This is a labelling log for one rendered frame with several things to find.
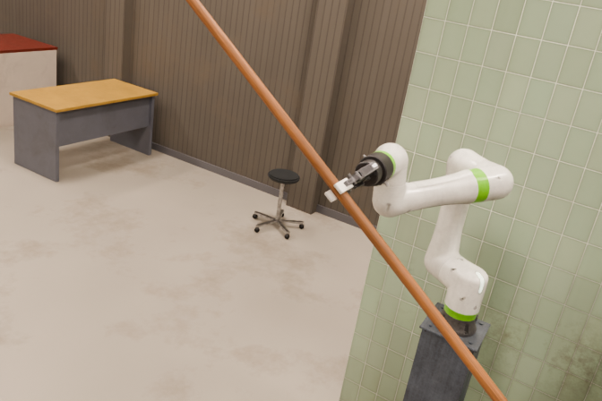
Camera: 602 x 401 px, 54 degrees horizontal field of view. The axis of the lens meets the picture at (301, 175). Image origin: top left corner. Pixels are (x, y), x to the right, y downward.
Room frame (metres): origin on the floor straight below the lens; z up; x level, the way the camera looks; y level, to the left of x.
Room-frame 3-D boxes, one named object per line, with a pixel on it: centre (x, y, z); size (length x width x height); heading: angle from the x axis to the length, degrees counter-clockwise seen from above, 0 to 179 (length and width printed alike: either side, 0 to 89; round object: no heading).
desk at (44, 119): (5.89, 2.32, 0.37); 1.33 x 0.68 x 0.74; 153
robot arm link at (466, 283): (1.95, -0.67, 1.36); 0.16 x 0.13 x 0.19; 28
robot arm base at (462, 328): (1.99, -0.70, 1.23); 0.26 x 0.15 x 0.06; 153
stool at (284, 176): (5.00, 0.17, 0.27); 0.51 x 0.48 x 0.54; 155
